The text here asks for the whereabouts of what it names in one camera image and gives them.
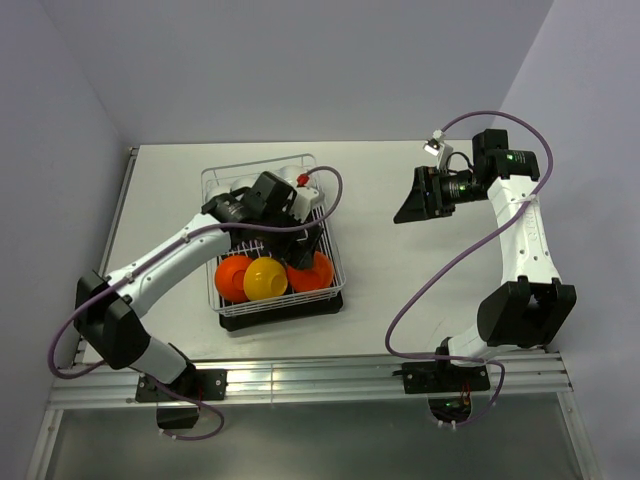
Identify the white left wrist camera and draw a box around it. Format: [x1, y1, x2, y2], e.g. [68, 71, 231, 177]
[290, 173, 324, 222]

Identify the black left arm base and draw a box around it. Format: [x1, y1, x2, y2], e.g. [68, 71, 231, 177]
[134, 369, 228, 441]

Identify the black drip tray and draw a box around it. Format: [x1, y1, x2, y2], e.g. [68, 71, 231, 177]
[213, 199, 346, 333]

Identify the yellow plastic bowl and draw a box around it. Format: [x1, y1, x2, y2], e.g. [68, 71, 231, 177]
[243, 257, 288, 301]

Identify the orange plastic bowl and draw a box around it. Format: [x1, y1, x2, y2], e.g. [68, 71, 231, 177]
[214, 255, 253, 303]
[287, 251, 334, 292]

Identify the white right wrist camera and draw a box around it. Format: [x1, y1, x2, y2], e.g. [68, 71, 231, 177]
[423, 130, 453, 171]

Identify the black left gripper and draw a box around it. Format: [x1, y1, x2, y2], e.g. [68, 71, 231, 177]
[257, 204, 323, 271]

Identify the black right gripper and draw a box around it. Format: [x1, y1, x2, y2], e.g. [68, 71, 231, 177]
[394, 165, 490, 223]

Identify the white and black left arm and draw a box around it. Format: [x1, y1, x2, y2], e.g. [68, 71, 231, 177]
[72, 170, 323, 399]

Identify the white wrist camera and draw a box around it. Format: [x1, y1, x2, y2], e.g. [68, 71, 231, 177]
[290, 173, 324, 222]
[423, 130, 453, 171]

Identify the white wire dish rack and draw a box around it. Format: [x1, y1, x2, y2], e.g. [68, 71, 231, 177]
[201, 154, 345, 331]

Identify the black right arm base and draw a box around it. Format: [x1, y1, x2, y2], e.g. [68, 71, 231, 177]
[392, 360, 490, 426]

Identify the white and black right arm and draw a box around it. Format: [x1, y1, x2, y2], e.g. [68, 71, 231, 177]
[393, 129, 577, 390]

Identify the aluminium frame rail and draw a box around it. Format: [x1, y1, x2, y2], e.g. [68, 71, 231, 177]
[46, 350, 573, 410]

